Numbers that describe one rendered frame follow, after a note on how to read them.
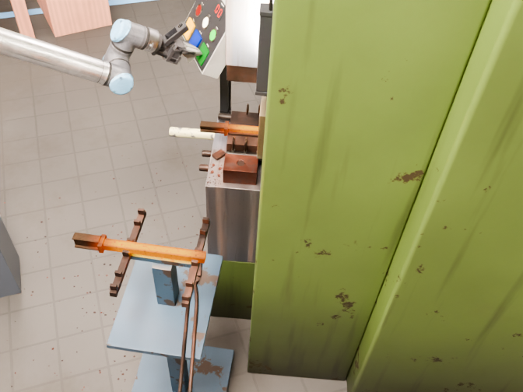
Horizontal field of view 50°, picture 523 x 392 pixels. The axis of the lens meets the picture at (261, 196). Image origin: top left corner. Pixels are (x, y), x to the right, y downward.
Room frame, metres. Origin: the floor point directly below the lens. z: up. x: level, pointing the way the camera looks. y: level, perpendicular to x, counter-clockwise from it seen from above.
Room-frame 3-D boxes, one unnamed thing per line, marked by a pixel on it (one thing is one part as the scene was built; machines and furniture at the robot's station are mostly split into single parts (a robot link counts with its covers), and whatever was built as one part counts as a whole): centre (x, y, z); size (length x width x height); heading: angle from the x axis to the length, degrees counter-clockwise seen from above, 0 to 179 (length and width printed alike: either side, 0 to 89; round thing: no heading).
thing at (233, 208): (1.53, -0.08, 0.69); 0.56 x 0.38 x 0.45; 89
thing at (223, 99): (2.15, 0.21, 0.54); 0.04 x 0.04 x 1.08; 89
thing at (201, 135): (1.94, 0.22, 0.62); 0.44 x 0.05 x 0.05; 89
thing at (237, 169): (1.41, 0.08, 0.95); 0.12 x 0.09 x 0.07; 89
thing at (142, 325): (0.99, 0.29, 0.73); 0.40 x 0.30 x 0.02; 175
